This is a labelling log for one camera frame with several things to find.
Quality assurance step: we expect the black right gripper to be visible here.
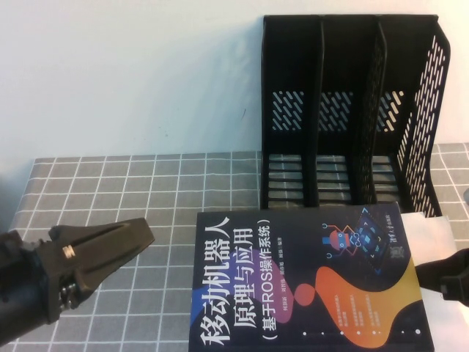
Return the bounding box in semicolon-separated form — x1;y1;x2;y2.
416;249;469;306

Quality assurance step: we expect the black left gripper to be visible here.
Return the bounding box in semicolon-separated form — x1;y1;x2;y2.
36;218;155;324

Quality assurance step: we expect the dark mobile robot book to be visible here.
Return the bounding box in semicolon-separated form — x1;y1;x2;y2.
188;200;437;352

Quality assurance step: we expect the white self-driving book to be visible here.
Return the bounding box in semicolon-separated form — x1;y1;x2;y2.
400;210;469;352

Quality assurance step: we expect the black mesh book stand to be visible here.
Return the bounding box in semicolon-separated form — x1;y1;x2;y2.
259;14;451;218

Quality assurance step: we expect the grey checked tablecloth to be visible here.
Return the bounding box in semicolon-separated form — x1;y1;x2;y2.
0;142;469;352

